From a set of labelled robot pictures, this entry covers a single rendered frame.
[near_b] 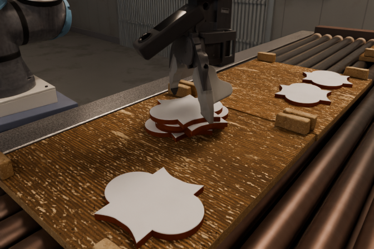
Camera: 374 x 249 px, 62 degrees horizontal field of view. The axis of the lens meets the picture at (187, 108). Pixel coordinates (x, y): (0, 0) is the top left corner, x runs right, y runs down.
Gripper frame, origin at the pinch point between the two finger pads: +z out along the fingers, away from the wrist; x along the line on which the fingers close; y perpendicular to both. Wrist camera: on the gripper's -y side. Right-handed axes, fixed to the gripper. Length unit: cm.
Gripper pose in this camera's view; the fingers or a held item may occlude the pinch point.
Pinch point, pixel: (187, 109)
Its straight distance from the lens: 55.7
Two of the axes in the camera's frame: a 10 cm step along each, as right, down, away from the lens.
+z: 0.0, 9.2, 4.0
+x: -4.3, -3.6, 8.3
